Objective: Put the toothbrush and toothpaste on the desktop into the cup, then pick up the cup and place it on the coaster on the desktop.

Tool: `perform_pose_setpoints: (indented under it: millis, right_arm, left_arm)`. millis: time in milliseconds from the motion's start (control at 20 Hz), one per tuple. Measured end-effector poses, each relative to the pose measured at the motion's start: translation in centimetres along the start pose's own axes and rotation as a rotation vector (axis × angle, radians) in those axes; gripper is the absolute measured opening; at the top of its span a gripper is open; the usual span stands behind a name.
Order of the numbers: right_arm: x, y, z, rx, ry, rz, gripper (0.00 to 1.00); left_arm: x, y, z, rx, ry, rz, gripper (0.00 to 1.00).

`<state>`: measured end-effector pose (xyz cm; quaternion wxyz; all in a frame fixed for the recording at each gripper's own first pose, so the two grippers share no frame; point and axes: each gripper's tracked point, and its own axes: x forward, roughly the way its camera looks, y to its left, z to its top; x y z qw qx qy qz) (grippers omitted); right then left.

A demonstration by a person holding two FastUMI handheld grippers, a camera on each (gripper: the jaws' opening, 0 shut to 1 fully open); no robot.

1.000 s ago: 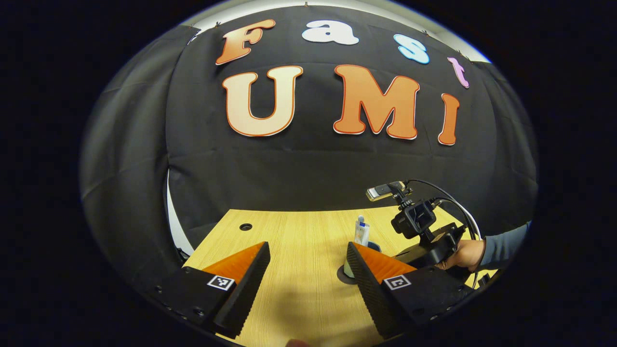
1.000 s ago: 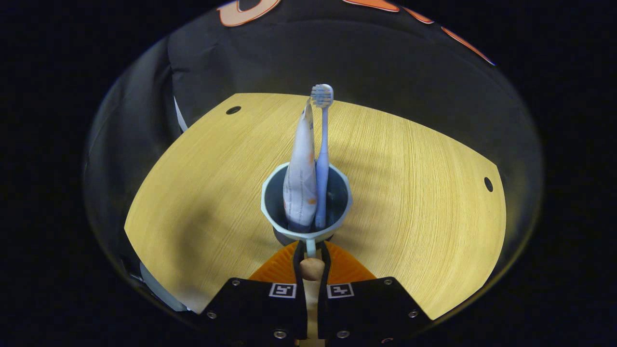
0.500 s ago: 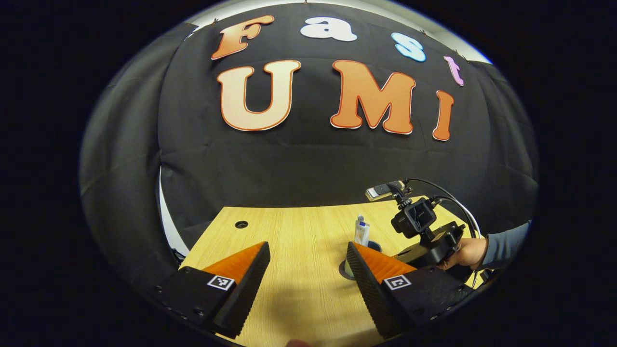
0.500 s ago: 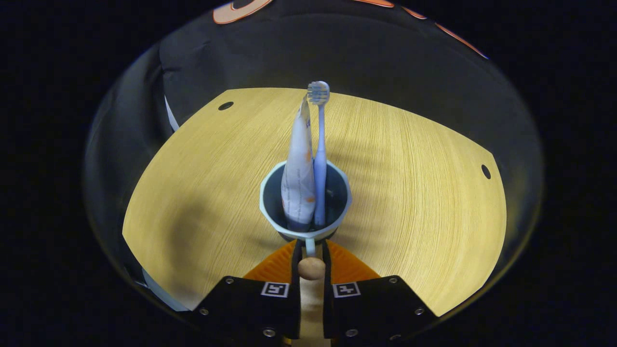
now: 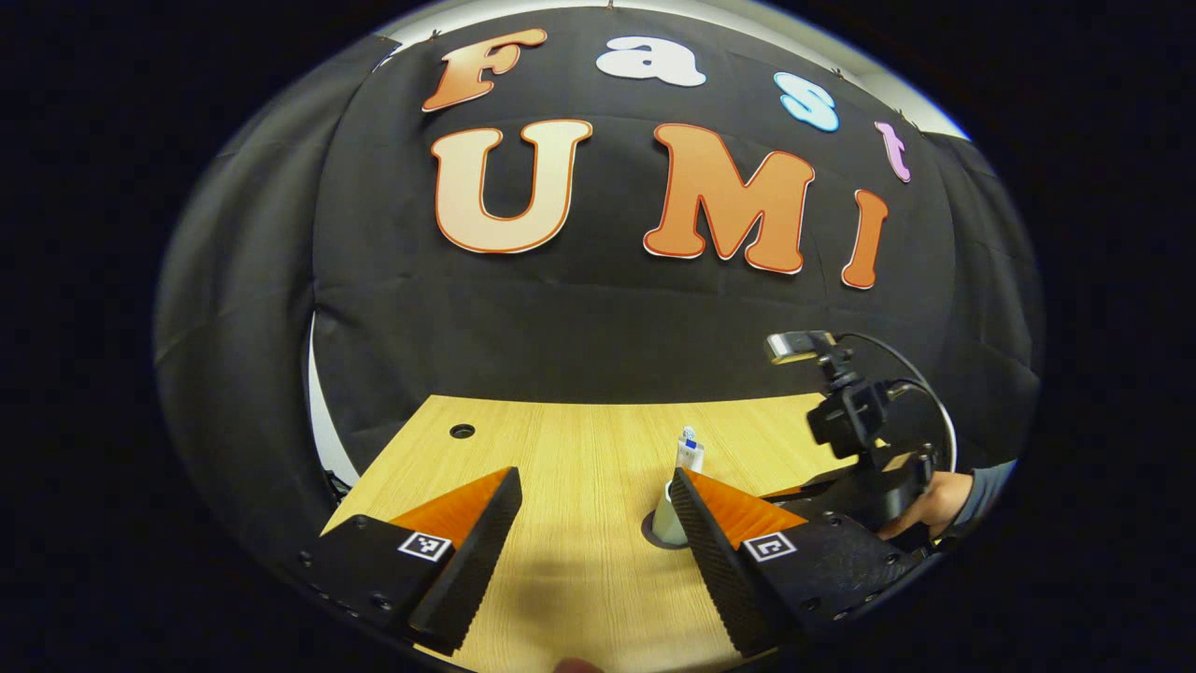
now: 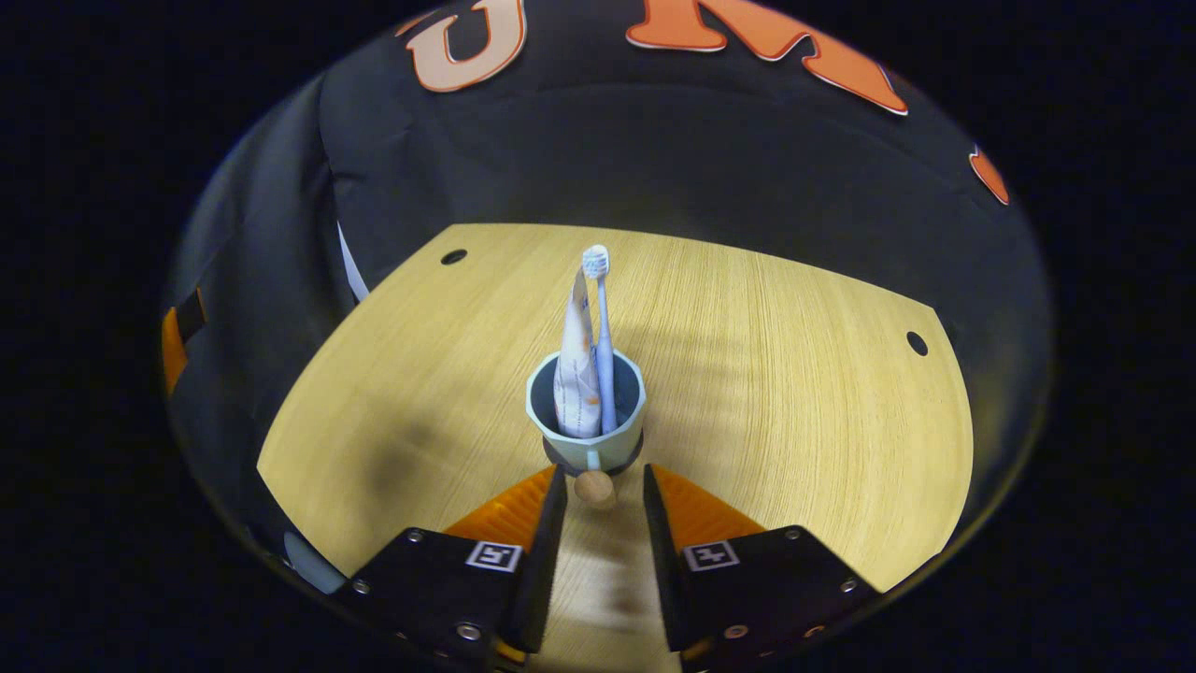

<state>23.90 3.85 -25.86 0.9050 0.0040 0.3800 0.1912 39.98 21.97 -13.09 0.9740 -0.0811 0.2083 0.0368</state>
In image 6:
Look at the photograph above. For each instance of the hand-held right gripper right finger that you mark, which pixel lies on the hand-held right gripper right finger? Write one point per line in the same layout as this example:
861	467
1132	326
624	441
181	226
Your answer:
659	561

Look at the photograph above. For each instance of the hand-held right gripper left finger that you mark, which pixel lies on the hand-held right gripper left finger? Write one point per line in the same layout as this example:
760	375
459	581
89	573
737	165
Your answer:
547	561

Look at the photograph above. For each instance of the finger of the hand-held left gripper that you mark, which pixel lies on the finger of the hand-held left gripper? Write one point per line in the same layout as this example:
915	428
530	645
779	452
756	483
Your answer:
171	360

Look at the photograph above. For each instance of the white toothpaste tube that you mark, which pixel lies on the white toothpaste tube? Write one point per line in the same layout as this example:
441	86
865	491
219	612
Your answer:
575	374

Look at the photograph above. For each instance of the white toothbrush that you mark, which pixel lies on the white toothbrush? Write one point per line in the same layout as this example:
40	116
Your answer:
605	355

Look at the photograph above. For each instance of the pale grey object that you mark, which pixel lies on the pale grey object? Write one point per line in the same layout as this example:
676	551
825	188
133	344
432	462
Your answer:
313	565

